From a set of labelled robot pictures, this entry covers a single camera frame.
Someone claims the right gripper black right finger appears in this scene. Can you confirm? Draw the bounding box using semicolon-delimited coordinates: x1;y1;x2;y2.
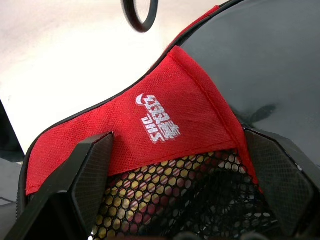
243;127;320;238

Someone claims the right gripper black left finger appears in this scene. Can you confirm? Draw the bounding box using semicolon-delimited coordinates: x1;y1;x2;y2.
4;131;116;240

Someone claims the black zippered paddle case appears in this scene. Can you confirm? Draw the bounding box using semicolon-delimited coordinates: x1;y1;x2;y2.
16;4;278;240

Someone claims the black rubber table tennis paddle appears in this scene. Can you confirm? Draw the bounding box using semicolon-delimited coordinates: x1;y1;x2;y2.
92;0;320;240

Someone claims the black ring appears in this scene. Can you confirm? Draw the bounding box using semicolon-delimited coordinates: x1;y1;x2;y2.
120;0;159;34

